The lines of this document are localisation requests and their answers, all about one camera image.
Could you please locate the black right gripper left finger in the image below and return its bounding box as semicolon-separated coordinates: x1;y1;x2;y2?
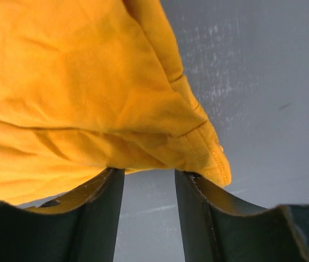
0;168;124;261

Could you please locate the orange t shirt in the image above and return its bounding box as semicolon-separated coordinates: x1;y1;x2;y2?
0;1;232;205

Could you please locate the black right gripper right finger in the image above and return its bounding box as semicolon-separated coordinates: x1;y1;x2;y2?
175;171;309;261

